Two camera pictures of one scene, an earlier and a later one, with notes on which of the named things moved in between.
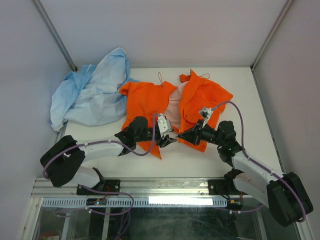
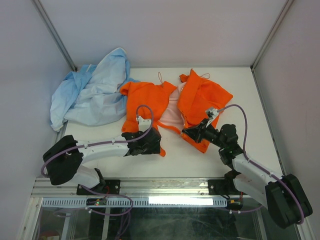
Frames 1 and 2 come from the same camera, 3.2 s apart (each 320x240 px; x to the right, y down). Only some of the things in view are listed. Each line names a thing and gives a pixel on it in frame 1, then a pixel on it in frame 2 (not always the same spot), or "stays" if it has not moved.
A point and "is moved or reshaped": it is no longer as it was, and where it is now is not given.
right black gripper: [192, 136] stays
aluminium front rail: [138, 188] stays
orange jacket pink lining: [146, 147] is moved or reshaped
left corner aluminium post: [47, 20] stays
